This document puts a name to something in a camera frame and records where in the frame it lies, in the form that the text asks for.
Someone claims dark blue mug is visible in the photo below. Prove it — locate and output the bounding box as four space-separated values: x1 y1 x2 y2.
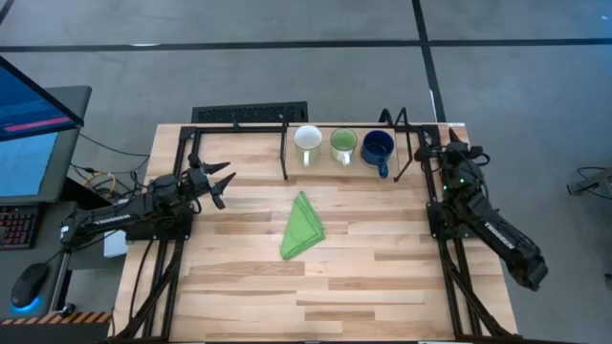
360 129 396 180

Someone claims black-framed blue monitor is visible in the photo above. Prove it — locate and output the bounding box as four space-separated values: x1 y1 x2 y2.
0 55 85 143

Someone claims grey desk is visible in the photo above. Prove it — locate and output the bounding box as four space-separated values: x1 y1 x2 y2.
0 200 82 344

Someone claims backlit black keyboard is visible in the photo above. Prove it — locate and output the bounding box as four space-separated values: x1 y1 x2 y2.
0 205 42 251

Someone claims black floor cable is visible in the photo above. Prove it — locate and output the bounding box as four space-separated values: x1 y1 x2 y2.
565 164 612 202

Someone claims wooden shelf with black legs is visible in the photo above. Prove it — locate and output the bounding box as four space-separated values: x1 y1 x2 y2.
279 121 413 183

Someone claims green-lined ceramic mug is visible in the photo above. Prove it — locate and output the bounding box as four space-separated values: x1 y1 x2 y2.
329 127 359 167

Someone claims yellow coiled cable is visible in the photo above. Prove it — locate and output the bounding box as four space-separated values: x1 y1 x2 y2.
83 171 118 198

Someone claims grey-framed monitor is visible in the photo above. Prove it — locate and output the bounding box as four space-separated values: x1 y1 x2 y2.
0 85 93 206

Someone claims thin black cable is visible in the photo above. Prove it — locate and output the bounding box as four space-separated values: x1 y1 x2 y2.
78 132 150 160

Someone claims black metal rig frame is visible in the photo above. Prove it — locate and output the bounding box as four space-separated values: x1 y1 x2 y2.
109 107 522 344

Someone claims folded green cloth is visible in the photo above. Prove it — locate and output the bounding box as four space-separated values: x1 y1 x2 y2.
279 190 327 261

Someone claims white ceramic mug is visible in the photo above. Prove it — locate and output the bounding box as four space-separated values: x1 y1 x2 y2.
293 124 324 167

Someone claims black computer mouse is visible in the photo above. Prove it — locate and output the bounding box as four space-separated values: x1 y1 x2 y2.
10 262 51 310

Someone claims black floor grille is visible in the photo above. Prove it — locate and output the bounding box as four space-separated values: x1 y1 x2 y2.
190 100 310 124

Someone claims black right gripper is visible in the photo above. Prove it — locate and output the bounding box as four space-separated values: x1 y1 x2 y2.
413 127 485 169

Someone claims white box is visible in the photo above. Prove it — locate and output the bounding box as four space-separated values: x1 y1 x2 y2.
103 228 128 259

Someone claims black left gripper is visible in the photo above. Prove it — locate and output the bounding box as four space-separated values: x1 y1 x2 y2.
179 155 237 210

